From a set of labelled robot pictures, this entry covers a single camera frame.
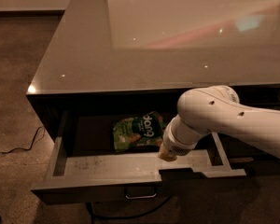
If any dark cabinet with glossy top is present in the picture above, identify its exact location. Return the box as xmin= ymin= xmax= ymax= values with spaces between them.
xmin=25 ymin=0 xmax=280 ymax=189

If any drawer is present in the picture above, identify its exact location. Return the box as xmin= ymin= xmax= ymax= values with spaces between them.
xmin=30 ymin=109 xmax=247 ymax=206

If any green snack bag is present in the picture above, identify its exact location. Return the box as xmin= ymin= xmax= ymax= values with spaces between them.
xmin=113 ymin=111 xmax=166 ymax=152

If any thin black floor cable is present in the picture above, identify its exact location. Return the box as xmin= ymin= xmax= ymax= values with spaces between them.
xmin=0 ymin=125 xmax=46 ymax=157

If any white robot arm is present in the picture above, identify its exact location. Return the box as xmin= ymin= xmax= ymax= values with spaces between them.
xmin=159 ymin=86 xmax=280 ymax=161

